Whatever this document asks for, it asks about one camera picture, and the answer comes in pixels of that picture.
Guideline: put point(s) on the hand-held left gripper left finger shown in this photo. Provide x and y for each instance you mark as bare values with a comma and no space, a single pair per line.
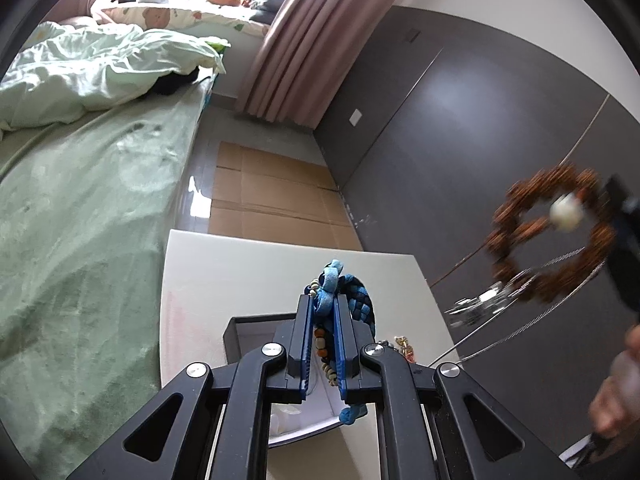
304,345

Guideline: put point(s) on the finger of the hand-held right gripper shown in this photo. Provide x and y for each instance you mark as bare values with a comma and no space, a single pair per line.
622,240

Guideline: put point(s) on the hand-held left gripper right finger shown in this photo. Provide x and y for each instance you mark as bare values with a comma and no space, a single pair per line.
344,355

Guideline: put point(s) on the dark jewelry box white lining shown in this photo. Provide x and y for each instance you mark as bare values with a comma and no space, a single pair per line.
250,335

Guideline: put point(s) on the gold red charm jewelry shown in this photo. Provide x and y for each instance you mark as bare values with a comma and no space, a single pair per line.
406,349

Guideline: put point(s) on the person's right hand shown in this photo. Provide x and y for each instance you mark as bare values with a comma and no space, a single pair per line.
616,400

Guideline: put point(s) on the flattened cardboard sheet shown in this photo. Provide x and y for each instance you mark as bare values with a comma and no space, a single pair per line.
270,195

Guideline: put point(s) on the dark grey wardrobe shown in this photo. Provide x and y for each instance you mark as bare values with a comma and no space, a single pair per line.
450,135

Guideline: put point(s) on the bed with green sheet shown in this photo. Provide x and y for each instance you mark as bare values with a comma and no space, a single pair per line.
75,240

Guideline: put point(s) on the pink curtain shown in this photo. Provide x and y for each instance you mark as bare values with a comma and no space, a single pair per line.
310,45

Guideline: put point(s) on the printed white pillow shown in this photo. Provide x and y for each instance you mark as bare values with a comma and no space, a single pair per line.
175,16

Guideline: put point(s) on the light green quilt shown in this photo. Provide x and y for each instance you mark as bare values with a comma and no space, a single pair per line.
80,67

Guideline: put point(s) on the white wall socket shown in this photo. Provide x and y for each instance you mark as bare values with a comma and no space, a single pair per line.
356,117

